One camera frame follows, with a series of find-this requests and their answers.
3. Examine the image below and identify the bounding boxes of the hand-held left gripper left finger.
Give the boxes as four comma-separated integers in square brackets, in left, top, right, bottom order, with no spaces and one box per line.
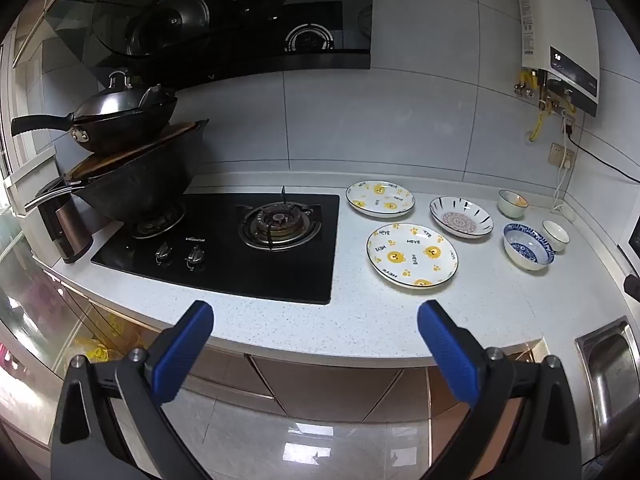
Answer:
[50,300,221,480]

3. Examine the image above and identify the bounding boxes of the beige wall socket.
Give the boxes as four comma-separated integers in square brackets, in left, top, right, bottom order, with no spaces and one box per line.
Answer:
[548,143,577,169]

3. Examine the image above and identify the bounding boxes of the small black wok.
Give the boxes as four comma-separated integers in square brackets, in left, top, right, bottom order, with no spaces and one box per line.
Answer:
[11,87,179,156]

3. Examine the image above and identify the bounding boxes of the black range hood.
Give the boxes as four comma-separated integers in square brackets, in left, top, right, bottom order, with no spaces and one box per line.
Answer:
[45,0,375,86]

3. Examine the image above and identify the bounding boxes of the yellow plastic bag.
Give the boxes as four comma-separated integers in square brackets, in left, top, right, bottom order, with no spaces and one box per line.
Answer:
[70,310,151,366]

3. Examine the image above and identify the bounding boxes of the stainless steel sink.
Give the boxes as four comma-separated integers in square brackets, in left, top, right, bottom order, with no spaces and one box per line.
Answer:
[574,316,640,461]

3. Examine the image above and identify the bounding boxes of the wooden pot lid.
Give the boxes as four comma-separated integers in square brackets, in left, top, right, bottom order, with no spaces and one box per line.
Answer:
[65,119,210,181]

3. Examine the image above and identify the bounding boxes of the dark metal wok lid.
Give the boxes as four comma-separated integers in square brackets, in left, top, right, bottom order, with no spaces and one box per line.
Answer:
[70,71,156,123]

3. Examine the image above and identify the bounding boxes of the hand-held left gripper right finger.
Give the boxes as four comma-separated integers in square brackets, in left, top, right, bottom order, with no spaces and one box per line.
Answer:
[417,300,583,480]

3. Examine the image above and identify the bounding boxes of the metal pipe fittings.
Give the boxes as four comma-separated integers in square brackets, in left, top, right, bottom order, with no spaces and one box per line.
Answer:
[512,70,576,116]

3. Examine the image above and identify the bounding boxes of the white power cable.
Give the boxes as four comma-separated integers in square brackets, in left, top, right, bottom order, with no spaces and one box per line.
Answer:
[551,149,576,213]

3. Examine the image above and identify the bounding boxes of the small white bowl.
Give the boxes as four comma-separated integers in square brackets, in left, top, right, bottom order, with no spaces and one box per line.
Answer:
[497,189,529,219]
[541,220,571,253]

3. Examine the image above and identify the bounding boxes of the large black wok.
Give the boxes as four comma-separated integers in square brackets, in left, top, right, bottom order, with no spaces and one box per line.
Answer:
[25,122,208,223]

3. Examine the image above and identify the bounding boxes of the black power cable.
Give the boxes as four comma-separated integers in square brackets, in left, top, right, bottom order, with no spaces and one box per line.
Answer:
[564,117,640,183]

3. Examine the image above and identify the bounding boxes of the white microwave oven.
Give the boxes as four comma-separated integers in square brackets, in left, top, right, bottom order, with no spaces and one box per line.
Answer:
[617,215,640,271]

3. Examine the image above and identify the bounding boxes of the white window frame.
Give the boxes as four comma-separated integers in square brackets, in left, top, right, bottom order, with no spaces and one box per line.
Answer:
[5,152,61,216]

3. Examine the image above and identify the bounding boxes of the yellow gas hose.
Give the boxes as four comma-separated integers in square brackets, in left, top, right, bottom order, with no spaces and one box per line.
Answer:
[527,107,556,143]

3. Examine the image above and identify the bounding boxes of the black glass gas stove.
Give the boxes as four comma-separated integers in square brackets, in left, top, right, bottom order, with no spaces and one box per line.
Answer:
[91,192,341,305]

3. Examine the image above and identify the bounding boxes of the blue patterned bowl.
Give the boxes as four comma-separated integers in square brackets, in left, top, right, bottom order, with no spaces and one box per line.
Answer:
[503,223,555,272]

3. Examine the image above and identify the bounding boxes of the white mandala pattern plate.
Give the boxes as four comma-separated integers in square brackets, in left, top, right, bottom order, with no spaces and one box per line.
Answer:
[429,196,494,240]

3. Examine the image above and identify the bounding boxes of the white gas water heater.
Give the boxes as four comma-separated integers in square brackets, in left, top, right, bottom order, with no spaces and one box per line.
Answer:
[514,0,601,118]

